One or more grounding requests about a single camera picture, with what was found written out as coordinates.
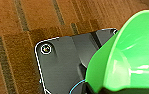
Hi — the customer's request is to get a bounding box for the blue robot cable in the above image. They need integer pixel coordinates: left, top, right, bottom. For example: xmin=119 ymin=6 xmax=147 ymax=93
xmin=69 ymin=79 xmax=89 ymax=94

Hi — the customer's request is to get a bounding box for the green bowl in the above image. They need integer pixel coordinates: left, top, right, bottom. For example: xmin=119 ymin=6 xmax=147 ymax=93
xmin=85 ymin=9 xmax=149 ymax=94

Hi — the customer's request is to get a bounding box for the round silver base bolt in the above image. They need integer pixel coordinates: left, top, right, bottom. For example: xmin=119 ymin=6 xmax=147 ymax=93
xmin=112 ymin=29 xmax=119 ymax=35
xmin=40 ymin=43 xmax=53 ymax=55

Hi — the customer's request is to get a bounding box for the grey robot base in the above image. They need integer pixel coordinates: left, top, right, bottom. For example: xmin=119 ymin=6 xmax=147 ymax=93
xmin=34 ymin=28 xmax=119 ymax=94

